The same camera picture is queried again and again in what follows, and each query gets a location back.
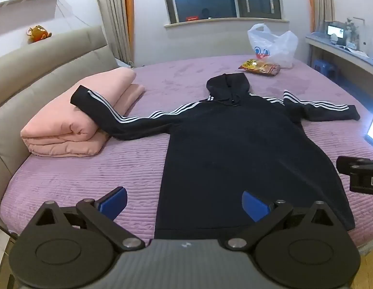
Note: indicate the grey desk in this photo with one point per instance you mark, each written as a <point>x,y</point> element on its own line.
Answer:
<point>340,54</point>

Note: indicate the black hoodie with white stripes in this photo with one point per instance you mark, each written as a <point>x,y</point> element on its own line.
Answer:
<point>234,141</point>

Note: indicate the beige padded headboard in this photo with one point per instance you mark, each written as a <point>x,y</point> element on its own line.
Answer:
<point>38,66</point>

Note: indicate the yellow red snack packet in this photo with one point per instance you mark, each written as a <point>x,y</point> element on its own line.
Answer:
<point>260,67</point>

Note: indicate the small lit screen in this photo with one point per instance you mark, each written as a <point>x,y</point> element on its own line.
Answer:
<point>335,30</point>

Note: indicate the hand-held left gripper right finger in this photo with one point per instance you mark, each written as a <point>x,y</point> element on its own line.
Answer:
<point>252,204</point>

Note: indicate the white plastic bag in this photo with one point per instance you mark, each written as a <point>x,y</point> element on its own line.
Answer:
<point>276,45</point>

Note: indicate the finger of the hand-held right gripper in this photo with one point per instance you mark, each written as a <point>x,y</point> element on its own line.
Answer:
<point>344,165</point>

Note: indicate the dark framed window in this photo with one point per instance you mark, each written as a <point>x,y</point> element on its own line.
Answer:
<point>219,0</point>

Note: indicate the beige and orange curtain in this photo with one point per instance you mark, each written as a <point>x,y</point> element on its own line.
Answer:
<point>114,15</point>
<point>320,6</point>

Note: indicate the blue plastic stool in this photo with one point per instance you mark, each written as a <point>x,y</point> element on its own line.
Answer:
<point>324,67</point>

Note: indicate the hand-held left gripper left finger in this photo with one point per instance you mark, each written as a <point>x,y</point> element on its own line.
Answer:
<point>114,202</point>

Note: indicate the folded pink blanket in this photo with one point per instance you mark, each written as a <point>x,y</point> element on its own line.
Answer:
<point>53,132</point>

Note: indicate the orange plush toy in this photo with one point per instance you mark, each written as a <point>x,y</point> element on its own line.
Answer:
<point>38,33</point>

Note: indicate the pale desk ornament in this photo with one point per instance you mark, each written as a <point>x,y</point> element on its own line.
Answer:
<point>353,36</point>

